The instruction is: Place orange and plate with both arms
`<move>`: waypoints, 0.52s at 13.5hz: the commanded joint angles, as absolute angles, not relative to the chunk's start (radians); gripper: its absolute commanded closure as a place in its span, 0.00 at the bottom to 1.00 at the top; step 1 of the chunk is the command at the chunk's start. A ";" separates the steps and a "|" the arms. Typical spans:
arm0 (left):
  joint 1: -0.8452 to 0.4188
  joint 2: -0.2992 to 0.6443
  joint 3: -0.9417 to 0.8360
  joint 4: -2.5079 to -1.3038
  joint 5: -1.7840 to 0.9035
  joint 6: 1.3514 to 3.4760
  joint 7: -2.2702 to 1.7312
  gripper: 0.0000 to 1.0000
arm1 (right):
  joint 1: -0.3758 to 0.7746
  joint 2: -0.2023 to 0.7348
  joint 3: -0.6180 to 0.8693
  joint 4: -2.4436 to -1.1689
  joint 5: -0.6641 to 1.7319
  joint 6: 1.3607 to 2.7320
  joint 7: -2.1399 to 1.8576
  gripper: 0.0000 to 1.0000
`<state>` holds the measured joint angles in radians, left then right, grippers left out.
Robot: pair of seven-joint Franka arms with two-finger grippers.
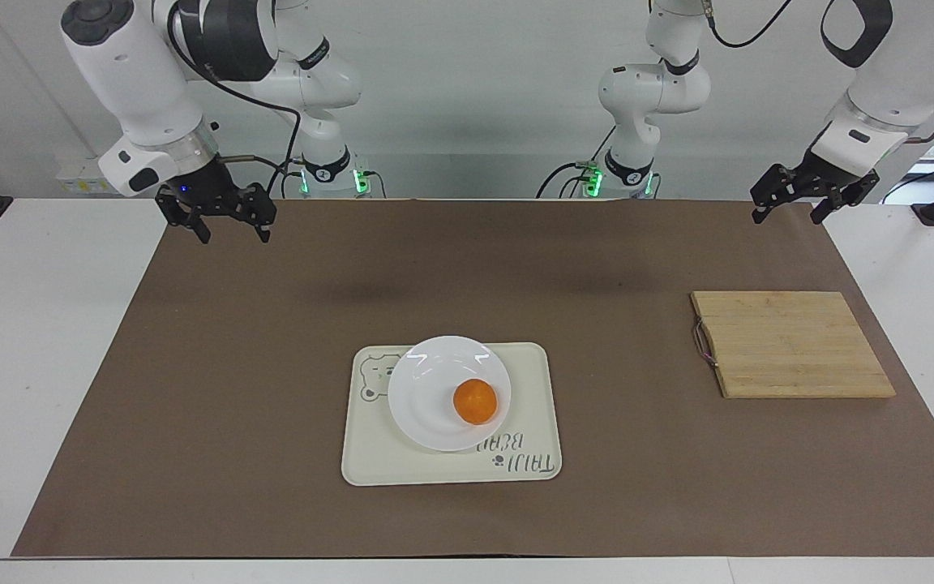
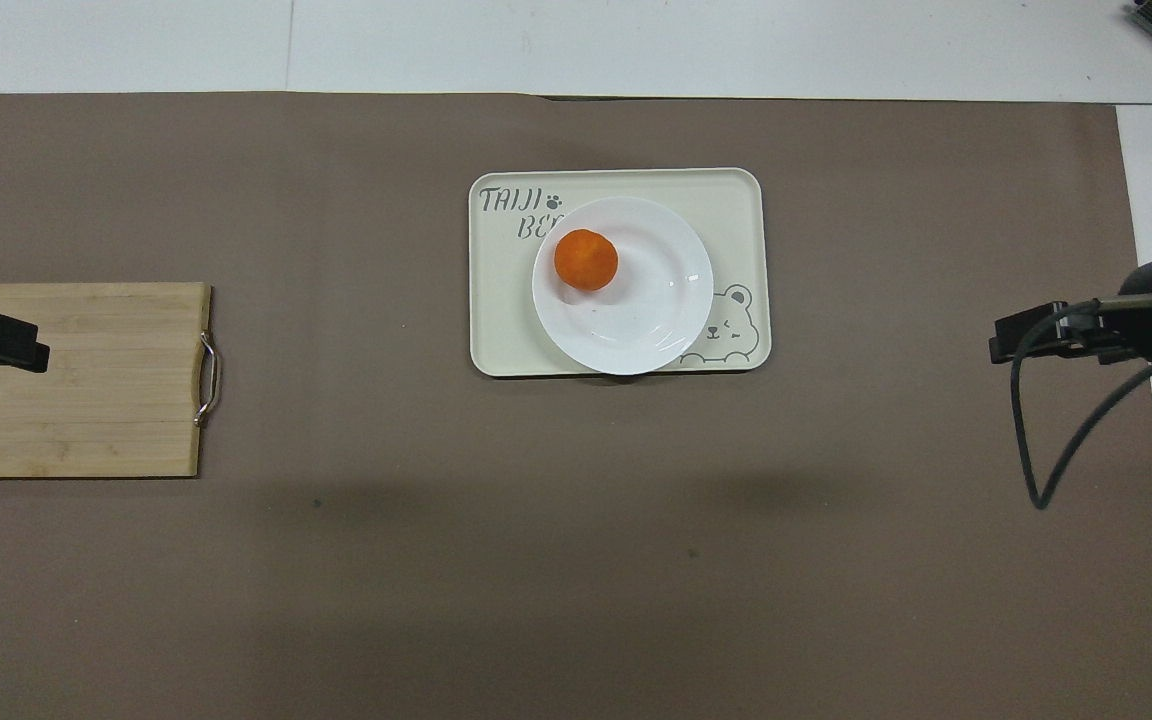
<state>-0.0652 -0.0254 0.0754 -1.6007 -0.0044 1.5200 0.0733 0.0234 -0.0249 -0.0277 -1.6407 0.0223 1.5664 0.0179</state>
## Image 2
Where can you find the orange fruit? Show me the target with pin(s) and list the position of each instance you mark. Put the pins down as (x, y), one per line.
(586, 260)

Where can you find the cream tray with bear print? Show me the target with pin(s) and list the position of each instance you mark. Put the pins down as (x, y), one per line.
(736, 225)

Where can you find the white round plate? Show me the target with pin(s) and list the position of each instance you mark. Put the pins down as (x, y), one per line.
(656, 300)

